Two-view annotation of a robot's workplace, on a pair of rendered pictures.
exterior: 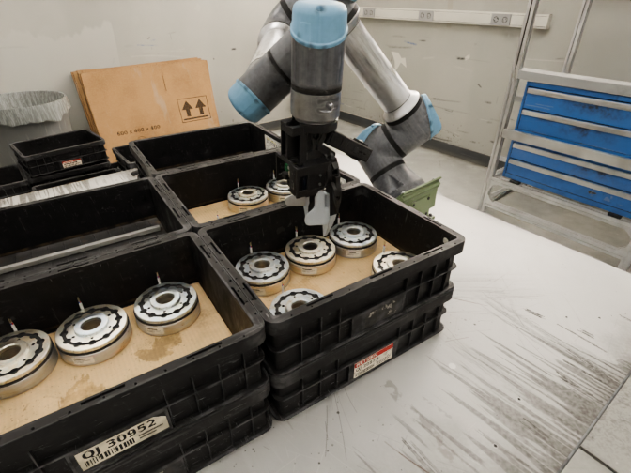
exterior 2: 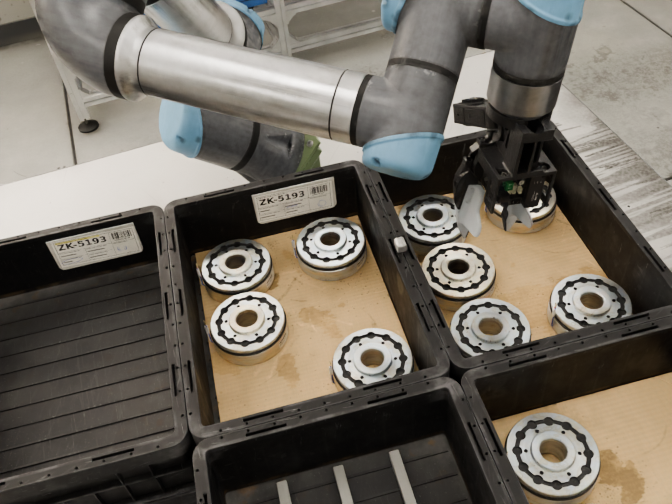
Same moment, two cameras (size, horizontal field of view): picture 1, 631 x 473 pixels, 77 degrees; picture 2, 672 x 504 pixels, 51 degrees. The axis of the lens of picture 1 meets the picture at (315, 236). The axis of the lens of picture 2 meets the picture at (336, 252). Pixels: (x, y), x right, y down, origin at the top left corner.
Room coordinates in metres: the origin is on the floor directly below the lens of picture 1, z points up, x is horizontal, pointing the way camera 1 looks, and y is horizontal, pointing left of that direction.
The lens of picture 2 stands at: (0.56, 0.67, 1.61)
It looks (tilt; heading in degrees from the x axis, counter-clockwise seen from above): 46 degrees down; 294
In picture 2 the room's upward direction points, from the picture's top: 7 degrees counter-clockwise
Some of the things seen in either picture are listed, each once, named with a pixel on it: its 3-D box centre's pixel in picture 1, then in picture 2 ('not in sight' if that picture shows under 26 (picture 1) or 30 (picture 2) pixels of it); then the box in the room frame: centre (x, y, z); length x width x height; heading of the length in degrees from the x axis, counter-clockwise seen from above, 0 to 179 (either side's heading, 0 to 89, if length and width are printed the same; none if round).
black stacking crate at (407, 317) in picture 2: (258, 202); (295, 306); (0.87, 0.14, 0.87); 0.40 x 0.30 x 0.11; 123
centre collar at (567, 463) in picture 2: (165, 298); (552, 451); (0.51, 0.25, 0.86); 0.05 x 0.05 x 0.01
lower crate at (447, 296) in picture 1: (328, 305); not in sight; (0.62, -0.03, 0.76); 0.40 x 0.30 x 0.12; 123
